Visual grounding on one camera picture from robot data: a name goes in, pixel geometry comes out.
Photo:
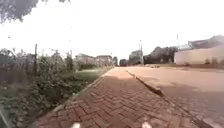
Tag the dark vehicle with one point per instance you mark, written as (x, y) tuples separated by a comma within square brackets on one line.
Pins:
[(123, 62)]

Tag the low buildings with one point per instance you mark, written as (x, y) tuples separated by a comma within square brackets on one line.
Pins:
[(93, 60)]

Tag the building with tower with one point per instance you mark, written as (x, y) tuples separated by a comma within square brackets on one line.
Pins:
[(134, 57)]

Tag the red brick path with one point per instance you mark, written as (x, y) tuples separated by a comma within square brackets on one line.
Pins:
[(116, 96)]

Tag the grass verge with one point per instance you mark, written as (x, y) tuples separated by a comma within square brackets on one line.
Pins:
[(78, 78)]

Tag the raised concrete kerb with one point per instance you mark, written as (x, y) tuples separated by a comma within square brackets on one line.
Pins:
[(146, 85)]

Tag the group of dark trees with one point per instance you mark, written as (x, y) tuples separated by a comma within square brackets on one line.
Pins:
[(160, 55)]

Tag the pale edge kerb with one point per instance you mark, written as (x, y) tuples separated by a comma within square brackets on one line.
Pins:
[(71, 98)]

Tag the robot's own part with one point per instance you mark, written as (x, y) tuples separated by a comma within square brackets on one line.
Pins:
[(76, 125), (146, 125)]

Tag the overgrown bushes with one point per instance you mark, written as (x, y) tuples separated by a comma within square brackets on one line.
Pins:
[(36, 71)]

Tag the wooden pole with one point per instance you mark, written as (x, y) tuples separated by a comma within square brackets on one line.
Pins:
[(35, 56)]

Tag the brown dirt road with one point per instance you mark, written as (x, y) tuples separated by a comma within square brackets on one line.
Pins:
[(193, 83)]

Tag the overhanging tree branch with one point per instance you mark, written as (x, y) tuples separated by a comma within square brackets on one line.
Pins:
[(16, 8)]

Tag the pale boundary wall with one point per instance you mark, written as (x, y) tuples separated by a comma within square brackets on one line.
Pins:
[(200, 56)]

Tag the building behind wall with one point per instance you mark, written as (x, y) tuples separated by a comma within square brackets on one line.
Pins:
[(205, 42)]

